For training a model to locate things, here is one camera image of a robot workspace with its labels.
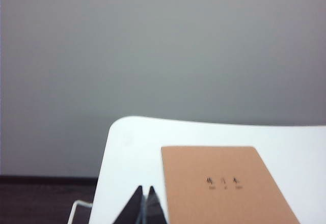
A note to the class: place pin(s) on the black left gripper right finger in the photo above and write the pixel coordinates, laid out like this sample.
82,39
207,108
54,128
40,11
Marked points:
154,210

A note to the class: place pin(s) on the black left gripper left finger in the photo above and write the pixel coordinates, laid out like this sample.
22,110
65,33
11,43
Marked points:
132,211

